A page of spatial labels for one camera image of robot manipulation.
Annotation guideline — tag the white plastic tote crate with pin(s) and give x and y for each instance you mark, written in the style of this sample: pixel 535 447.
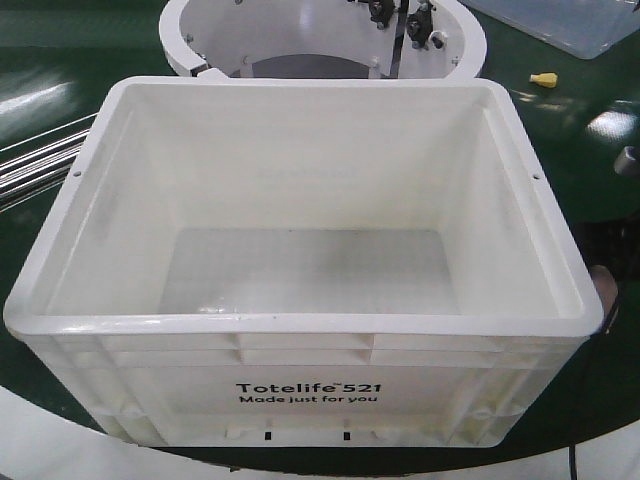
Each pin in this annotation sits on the white plastic tote crate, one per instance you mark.
pixel 305 263

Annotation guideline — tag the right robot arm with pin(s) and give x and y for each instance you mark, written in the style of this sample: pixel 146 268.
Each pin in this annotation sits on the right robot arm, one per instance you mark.
pixel 627 162

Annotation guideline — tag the clear plastic storage box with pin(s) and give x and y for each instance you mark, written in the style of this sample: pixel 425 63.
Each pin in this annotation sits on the clear plastic storage box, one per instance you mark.
pixel 582 28

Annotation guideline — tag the small yellow toy piece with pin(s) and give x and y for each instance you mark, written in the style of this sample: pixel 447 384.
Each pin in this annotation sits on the small yellow toy piece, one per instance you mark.
pixel 547 80

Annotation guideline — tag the white ring conveyor hub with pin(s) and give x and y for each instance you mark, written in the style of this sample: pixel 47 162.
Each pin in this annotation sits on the white ring conveyor hub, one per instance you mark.
pixel 232 37

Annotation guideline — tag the black bearing mount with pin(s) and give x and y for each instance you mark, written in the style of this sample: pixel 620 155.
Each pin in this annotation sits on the black bearing mount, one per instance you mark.
pixel 418 25

